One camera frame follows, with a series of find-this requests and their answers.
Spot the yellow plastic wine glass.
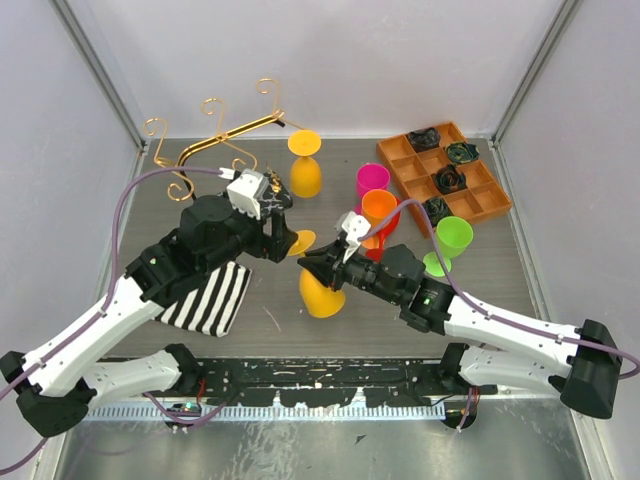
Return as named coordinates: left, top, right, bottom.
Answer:
left=287, top=129, right=322, bottom=198

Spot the dark rose top left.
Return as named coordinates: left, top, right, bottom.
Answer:
left=407, top=127, right=441, bottom=153

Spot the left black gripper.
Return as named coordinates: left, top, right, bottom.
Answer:
left=202, top=190, right=300, bottom=276

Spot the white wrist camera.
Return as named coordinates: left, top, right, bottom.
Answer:
left=226, top=169, right=267, bottom=220
left=336, top=210, right=371, bottom=263

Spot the red plastic wine glass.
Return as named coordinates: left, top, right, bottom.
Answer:
left=365, top=213, right=401, bottom=261

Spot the orange compartment tray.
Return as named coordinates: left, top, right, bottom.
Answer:
left=377, top=122, right=512, bottom=224

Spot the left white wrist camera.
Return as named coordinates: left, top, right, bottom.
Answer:
left=226, top=169, right=267, bottom=220

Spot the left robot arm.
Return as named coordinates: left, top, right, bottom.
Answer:
left=1, top=193, right=297, bottom=438

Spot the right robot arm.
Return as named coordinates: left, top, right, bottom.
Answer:
left=298, top=240, right=622, bottom=419

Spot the dark red rose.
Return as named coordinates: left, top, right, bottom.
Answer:
left=433, top=165, right=467, bottom=195

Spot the dark green rose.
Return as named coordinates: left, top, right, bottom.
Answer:
left=445, top=142, right=480, bottom=165

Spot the white slotted cable duct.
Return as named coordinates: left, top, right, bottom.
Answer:
left=86, top=401, right=446, bottom=422

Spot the green plastic wine glass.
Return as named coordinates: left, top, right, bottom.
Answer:
left=423, top=216, right=474, bottom=278

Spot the orange plastic wine glass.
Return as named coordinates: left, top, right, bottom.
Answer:
left=361, top=189, right=397, bottom=249

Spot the dark rose bottom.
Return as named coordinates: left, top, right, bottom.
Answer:
left=422, top=196, right=453, bottom=227

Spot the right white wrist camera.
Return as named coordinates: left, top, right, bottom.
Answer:
left=336, top=210, right=371, bottom=263

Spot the pink plastic wine glass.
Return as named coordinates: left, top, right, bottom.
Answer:
left=354, top=163, right=391, bottom=214

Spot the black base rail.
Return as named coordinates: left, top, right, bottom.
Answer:
left=139, top=355, right=501, bottom=411

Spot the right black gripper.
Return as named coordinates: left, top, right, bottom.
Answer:
left=298, top=236, right=402, bottom=305

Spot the black white striped cloth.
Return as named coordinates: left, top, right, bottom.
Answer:
left=154, top=262, right=252, bottom=338

